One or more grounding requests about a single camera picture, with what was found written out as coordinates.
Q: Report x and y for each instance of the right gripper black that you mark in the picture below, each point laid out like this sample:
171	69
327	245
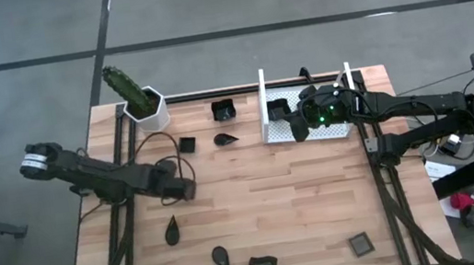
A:
322	109

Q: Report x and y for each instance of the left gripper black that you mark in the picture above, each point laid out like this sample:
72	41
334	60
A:
167	181

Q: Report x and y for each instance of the black teardrop plate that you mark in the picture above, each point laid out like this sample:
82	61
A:
220	258
223	140
171	233

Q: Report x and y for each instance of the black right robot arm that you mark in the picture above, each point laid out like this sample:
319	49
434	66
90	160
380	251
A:
423	102

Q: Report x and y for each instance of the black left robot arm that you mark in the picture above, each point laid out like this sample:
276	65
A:
84	170

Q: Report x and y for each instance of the white perforated metal rack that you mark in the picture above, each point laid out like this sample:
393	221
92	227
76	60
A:
279	133

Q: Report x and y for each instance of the small black glossy object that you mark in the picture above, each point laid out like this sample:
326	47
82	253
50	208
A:
305	74

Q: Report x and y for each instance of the white hexagonal planter pot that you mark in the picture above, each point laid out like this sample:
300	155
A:
156	123

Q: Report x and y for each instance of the green cactus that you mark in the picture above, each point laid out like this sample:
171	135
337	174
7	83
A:
123	85

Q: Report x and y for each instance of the white paper sheet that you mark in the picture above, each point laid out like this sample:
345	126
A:
437	168

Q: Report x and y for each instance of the white power adapter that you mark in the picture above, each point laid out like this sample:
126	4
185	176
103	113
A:
452	144

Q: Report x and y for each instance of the red cloth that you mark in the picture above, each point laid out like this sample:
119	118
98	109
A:
461	200

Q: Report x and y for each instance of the dark grey bag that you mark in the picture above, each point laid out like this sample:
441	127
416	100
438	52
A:
473	216

